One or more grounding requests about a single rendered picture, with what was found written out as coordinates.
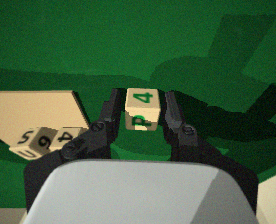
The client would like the beige letter block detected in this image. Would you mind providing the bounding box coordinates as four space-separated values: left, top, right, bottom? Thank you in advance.
49 128 84 151
125 88 161 131
9 127 55 160

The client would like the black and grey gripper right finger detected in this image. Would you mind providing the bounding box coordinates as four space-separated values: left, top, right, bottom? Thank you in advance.
161 91 259 215

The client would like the beige flat mat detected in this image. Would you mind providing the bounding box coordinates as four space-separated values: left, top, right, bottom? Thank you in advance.
0 90 89 146

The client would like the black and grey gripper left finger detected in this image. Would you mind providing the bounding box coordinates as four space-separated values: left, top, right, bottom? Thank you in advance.
23 88 121 215

